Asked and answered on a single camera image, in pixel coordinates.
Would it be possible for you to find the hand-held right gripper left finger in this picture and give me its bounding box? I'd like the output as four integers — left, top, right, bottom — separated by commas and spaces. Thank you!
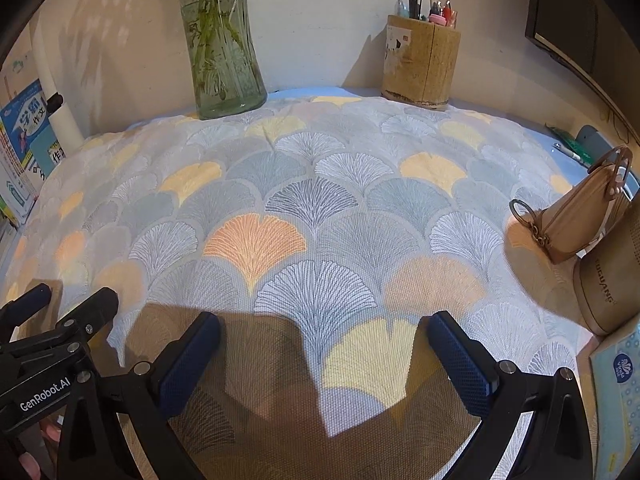
55, 311, 223, 480

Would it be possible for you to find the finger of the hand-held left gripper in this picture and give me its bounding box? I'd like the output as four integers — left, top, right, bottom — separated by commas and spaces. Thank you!
54, 287, 121, 335
0, 282, 53, 328

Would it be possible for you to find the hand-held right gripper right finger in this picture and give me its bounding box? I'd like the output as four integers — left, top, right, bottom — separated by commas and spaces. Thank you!
430, 310, 593, 480

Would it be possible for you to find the person's left hand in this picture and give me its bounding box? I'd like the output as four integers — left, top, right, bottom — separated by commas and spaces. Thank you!
15, 410, 63, 480

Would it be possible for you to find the beige cylinder flask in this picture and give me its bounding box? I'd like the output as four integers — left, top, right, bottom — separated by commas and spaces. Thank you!
572, 220, 640, 337

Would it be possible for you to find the blue tissue pack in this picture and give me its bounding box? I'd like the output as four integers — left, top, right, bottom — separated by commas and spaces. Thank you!
587, 325, 640, 480

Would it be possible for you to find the blue white workbook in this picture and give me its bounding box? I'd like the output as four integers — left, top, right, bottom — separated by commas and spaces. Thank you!
0, 80, 66, 196

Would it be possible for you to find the tan handbag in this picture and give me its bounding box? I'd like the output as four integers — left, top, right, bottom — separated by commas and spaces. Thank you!
509, 146, 636, 265

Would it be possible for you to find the leaf pattern tablecloth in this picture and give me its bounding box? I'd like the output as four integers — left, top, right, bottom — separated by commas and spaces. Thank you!
0, 95, 601, 480

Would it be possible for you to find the green pack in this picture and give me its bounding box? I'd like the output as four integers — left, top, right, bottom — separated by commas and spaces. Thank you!
545, 124, 593, 168

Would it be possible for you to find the glass vase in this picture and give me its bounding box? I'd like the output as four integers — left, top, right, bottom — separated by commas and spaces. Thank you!
172, 0, 268, 121

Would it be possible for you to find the grey round container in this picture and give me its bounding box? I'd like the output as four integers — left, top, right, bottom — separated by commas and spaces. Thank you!
575, 125, 611, 156

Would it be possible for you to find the wooden pen holder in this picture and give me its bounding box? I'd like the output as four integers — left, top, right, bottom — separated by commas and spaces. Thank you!
380, 14, 461, 111

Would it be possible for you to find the bunch of pens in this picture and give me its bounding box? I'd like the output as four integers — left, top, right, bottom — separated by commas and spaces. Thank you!
395, 0, 458, 30

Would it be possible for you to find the black television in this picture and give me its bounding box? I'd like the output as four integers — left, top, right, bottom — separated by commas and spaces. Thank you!
525, 0, 640, 131

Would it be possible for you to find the white lamp post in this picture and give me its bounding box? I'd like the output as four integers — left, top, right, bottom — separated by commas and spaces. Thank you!
30, 25, 86, 153

